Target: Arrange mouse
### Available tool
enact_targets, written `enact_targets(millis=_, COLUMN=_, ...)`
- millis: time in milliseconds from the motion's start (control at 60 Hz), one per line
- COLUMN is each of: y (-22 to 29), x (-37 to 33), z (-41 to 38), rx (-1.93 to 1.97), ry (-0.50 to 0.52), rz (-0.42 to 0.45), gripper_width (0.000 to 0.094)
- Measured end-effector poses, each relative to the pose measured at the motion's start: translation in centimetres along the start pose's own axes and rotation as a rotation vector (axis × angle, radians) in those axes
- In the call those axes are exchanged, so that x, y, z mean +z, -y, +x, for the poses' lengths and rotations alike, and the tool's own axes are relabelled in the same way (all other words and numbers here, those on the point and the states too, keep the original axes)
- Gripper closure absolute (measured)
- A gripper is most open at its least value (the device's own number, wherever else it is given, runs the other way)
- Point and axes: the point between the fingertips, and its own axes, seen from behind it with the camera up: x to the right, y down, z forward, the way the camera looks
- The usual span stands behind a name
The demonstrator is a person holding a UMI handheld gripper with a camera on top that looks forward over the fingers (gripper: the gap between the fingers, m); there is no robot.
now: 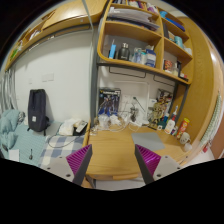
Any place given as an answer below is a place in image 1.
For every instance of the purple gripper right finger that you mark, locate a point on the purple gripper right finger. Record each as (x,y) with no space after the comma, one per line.
(147,161)

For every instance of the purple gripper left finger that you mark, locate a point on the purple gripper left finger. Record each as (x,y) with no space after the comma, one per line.
(78,162)

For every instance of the grey mouse pad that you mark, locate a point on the grey mouse pad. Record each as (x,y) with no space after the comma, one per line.
(149,140)

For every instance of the blue plaid bed sheet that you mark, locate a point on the blue plaid bed sheet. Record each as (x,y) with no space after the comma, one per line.
(56,146)

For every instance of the black tablet device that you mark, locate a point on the black tablet device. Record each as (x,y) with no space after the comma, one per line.
(80,128)

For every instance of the wooden desk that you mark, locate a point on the wooden desk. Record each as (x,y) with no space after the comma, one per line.
(114,151)

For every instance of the white crumpled cloth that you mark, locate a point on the white crumpled cloth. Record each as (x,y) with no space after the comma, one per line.
(67,128)

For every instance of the white glue bottle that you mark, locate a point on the white glue bottle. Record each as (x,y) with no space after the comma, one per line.
(171,123)

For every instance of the white skull mug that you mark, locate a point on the white skull mug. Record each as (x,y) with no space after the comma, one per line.
(185,138)

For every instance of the orange snack can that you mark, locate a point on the orange snack can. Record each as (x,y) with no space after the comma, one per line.
(182,127)

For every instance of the gold robot figure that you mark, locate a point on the gold robot figure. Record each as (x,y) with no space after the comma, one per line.
(156,115)

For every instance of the dark blue backpack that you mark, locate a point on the dark blue backpack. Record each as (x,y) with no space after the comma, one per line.
(37,119)

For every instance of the blue robot model box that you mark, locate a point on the blue robot model box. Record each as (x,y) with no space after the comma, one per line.
(109,99)

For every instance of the teal blanket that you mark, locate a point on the teal blanket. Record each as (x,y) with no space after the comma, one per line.
(8,124)

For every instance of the white blue carton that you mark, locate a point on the white blue carton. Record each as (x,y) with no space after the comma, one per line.
(150,58)

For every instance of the black thermos bottle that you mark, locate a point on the black thermos bottle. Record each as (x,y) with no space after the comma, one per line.
(124,52)

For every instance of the blue box on shelf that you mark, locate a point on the blue box on shelf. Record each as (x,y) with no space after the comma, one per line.
(112,52)

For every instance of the stack of papers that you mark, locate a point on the stack of papers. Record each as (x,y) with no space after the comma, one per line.
(132,15)

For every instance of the wooden wall shelf unit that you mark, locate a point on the wooden wall shelf unit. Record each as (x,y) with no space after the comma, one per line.
(171,42)

